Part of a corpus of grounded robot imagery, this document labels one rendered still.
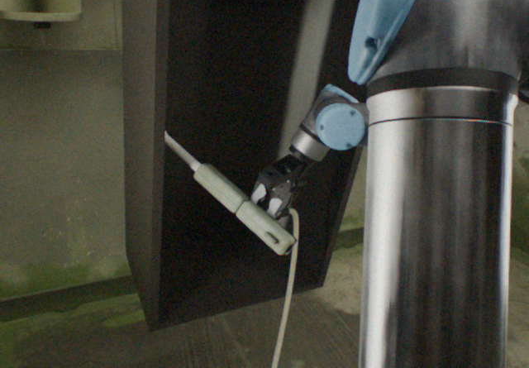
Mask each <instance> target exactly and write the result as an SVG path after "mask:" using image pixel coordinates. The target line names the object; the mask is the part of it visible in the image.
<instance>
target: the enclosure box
mask: <svg viewBox="0 0 529 368"><path fill-rule="evenodd" d="M359 4H360V0H122V49H123V100H124V151H125V204H126V255H127V258H128V261H129V264H130V267H131V272H132V274H133V278H134V281H135V284H136V289H137V292H138V294H139V298H140V301H141V305H142V308H143V311H144V314H145V319H146V321H147V325H148V328H149V330H150V332H153V331H156V330H160V329H162V328H166V327H172V326H175V325H179V324H181V323H187V322H191V321H194V320H198V319H200V318H206V317H211V316H214V315H217V314H220V313H226V312H230V311H233V310H236V309H239V308H245V307H249V306H252V305H255V304H258V303H264V302H268V301H270V300H274V299H280V298H283V297H285V296H286V291H287V286H288V274H289V268H290V261H291V253H292V249H291V251H290V252H289V253H288V254H287V255H286V254H283V255H279V254H277V253H276V252H275V251H274V250H273V249H272V248H271V247H270V246H268V245H267V244H266V243H265V242H264V241H263V240H262V239H261V238H259V237H258V236H257V235H256V234H255V233H254V232H253V231H251V230H250V229H249V228H248V227H247V226H246V225H245V224H244V223H243V222H242V221H241V220H240V219H239V218H238V217H237V216H236V213H232V212H231V211H230V210H229V209H228V208H227V207H225V206H224V205H223V204H222V203H221V202H220V201H219V200H218V199H216V198H215V197H214V196H213V195H212V194H211V193H210V192H209V191H207V189H205V188H204V187H203V186H202V185H201V184H200V183H199V182H198V181H197V180H196V179H195V178H194V177H193V175H194V173H195V171H194V170H193V169H192V168H191V167H189V166H188V165H187V164H186V163H185V162H184V161H183V160H181V159H180V158H179V157H178V156H177V155H176V154H175V153H173V152H172V150H171V149H170V148H168V147H167V146H166V145H165V144H164V137H165V132H166V133H167V135H168V136H169V137H171V138H172V139H173V140H174V141H175V142H176V143H178V144H179V145H180V146H181V147H182V148H183V149H185V150H186V151H187V152H188V153H189V154H190V155H191V156H192V157H193V158H194V159H195V160H196V161H198V162H199V163H200V164H203V163H204V164H208V163H209V162H210V163H211V164H212V165H213V166H215V167H216V168H217V169H218V170H219V171H220V172H222V173H223V174H224V175H225V176H226V177H227V178H228V179H229V180H230V181H231V182H232V183H234V184H235V185H236V186H237V187H238V188H239V189H241V191H242V192H243V193H244V194H246V195H247V196H248V197H249V198H251V195H252V192H253V188H254V186H255V182H256V180H257V179H258V176H259V173H260V171H261V170H262V169H264V168H266V167H267V166H269V165H271V164H273V163H274V162H275V161H277V160H279V159H281V158H283V157H284V156H286V155H287V154H290V155H292V153H291V152H290V151H289V149H288V148H289V147H290V145H291V143H290V140H289V139H290V138H291V137H292V135H293V134H294V132H295V128H296V127H298V126H300V125H301V123H302V121H303V120H304V118H305V117H306V116H307V114H308V113H309V111H310V110H311V108H312V106H313V105H314V103H315V102H316V101H317V99H318V98H319V96H320V95H321V92H322V90H324V88H325V87H326V86H327V85H328V84H333V85H335V86H337V88H340V89H341V91H343V92H345V93H347V94H348V95H350V96H351V97H352V98H354V99H355V100H356V101H358V102H359V103H366V99H367V83H365V84H358V83H357V82H355V81H352V80H351V79H350V77H349V73H348V68H349V54H350V43H351V38H352V34H353V30H354V25H355V19H356V14H357V11H358V7H359ZM362 150H363V146H353V147H351V148H350V149H347V150H336V149H333V148H330V150H329V151H328V152H327V153H326V154H325V156H324V157H323V159H322V160H321V161H316V162H315V163H314V165H311V167H310V168H309V169H308V171H307V173H306V174H305V175H304V178H305V179H307V180H308V182H307V183H306V185H305V186H304V187H303V189H302V192H301V193H300V194H298V196H297V197H296V198H292V197H291V202H290V204H289V205H288V206H287V208H291V209H293V210H294V211H295V212H296V213H297V215H298V218H299V237H298V247H297V256H296V263H295V270H294V277H293V287H292V293H291V295H293V294H300V293H303V292H307V291H309V290H313V289H319V288H322V287H323V285H324V282H325V278H326V273H327V271H328V267H329V265H330V261H331V257H332V253H333V251H334V247H335V244H336V239H337V237H338V233H339V231H340V227H341V222H342V219H343V217H344V213H345V210H346V205H347V202H348V199H349V196H350V191H351V187H352V184H353V181H354V178H355V173H356V171H357V167H358V164H359V161H360V156H361V153H362ZM293 194H295V193H293ZM292 196H293V195H292ZM249 201H250V200H249Z"/></svg>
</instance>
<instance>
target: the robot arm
mask: <svg viewBox="0 0 529 368"><path fill-rule="evenodd" d="M348 73H349V77H350V79H351V80H352V81H355V82H357V83H358V84H365V83H367V99H366V103H359V102H358V101H356V100H355V99H354V98H352V97H351V96H350V95H348V94H347V93H345V92H343V91H341V89H340V88H337V86H335V85H333V84H328V85H327V86H326V87H325V88H324V90H322V92H321V95H320V96H319V98H318V99H317V101H316V102H315V103H314V105H313V106H312V108H311V110H310V111H309V113H308V114H307V116H306V117H305V118H304V120H303V121H302V123H301V125H300V126H298V127H296V128H295V132H294V134H293V135H292V137H291V138H290V139H289V140H290V143H291V145H290V147H289V148H288V149H289V151H290V152H291V153H292V155H290V154H287V155H286V156H284V157H283V158H281V159H279V160H277V161H275V162H274V163H273V164H271V165H269V166H267V167H266V168H264V169H262V170H261V171H260V173H259V176H258V179H257V180H256V182H255V186H254V188H253V192H252V195H251V198H250V201H251V202H252V203H254V204H255V205H256V206H258V205H260V202H262V201H263V200H264V199H265V198H266V197H267V196H268V194H269V191H270V190H271V189H272V190H273V191H274V192H275V196H276V197H279V196H280V197H279V198H275V199H271V201H270V203H269V208H268V210H267V211H266V212H267V213H268V214H269V215H270V216H271V217H272V218H275V217H276V216H278V215H279V214H280V213H281V211H283V210H284V209H285V208H286V207H287V206H288V205H289V204H290V202H291V197H292V198H296V197H297V196H298V194H300V193H301V192H302V189H303V187H304V186H305V185H306V183H307V182H308V180H307V179H305V178H304V175H305V174H306V173H307V171H308V169H309V168H310V167H311V165H314V163H315V162H316V161H321V160H322V159H323V157H324V156H325V154H326V153H327V152H328V151H329V150H330V148H333V149H336V150H347V149H350V148H351V147H353V146H368V155H367V174H366V193H365V229H364V249H363V267H362V287H361V305H360V342H359V362H358V368H505V366H506V338H507V311H508V257H509V230H510V202H511V175H512V122H513V110H516V109H518V108H522V107H525V106H529V0H360V4H359V7H358V11H357V14H356V19H355V25H354V30H353V34H352V38H351V43H350V54H349V68H348ZM302 185H303V186H302ZM297 186H300V187H298V188H297V189H296V187H297ZM301 187H302V188H301ZM300 188H301V189H300ZM299 189H300V191H298V190H299ZM296 190H297V191H296ZM295 191H296V192H295ZM293 193H295V194H293ZM292 195H293V196H292Z"/></svg>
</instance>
